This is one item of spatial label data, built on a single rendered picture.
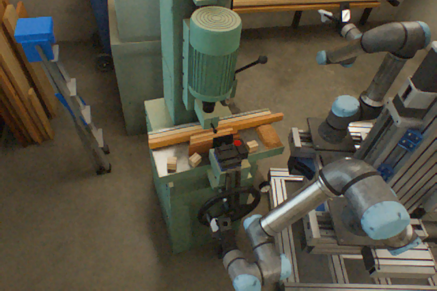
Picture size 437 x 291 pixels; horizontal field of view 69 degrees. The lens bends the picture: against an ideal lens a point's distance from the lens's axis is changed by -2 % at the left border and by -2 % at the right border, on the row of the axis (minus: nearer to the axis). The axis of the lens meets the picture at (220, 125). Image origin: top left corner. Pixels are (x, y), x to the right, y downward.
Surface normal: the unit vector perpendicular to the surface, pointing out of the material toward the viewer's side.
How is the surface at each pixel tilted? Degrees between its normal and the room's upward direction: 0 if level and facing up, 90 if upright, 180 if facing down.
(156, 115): 0
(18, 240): 0
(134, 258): 0
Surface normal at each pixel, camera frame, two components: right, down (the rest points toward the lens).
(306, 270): 0.09, -0.67
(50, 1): 0.25, 0.73
